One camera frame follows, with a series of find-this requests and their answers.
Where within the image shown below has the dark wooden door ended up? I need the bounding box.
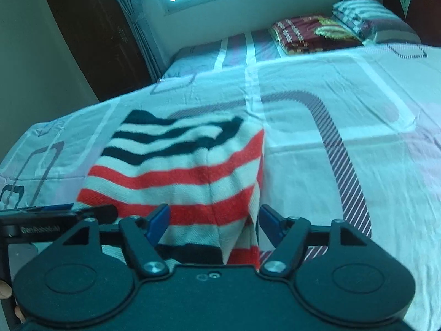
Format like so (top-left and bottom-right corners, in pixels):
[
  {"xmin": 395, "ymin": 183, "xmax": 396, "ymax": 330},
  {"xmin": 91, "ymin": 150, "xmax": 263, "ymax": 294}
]
[{"xmin": 46, "ymin": 0, "xmax": 152, "ymax": 102}]

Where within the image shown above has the blue left curtain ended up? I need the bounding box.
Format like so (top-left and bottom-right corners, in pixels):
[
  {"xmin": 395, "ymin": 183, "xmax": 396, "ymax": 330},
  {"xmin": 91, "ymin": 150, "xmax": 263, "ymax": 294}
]
[{"xmin": 117, "ymin": 0, "xmax": 166, "ymax": 81}]

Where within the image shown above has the patterned white bed sheet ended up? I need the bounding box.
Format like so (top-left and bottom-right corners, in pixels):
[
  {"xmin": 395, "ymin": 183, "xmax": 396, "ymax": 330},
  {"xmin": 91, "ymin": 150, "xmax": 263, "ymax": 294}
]
[{"xmin": 1, "ymin": 44, "xmax": 440, "ymax": 330}]

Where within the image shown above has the person hand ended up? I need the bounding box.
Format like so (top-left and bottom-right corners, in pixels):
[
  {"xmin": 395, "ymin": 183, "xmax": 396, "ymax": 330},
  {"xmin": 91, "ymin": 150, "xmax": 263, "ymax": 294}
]
[{"xmin": 0, "ymin": 279, "xmax": 25, "ymax": 323}]

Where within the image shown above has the striped pillow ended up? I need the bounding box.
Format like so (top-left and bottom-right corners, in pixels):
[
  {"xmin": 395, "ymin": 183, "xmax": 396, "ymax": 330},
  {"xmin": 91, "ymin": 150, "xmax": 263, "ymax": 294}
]
[{"xmin": 333, "ymin": 0, "xmax": 422, "ymax": 44}]

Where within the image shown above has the red folded blanket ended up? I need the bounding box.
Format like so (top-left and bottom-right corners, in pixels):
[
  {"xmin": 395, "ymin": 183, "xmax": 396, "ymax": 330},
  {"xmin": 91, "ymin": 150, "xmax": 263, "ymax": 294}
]
[{"xmin": 270, "ymin": 15, "xmax": 362, "ymax": 55}]

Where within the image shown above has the striped knit sweater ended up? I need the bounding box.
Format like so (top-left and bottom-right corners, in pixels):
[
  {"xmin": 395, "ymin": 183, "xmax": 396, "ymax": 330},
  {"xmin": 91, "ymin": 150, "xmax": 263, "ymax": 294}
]
[{"xmin": 75, "ymin": 110, "xmax": 265, "ymax": 267}]

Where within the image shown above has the red heart headboard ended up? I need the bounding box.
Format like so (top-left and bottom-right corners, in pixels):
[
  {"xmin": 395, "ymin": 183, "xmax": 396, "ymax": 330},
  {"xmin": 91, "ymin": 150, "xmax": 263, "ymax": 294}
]
[{"xmin": 381, "ymin": 0, "xmax": 440, "ymax": 47}]

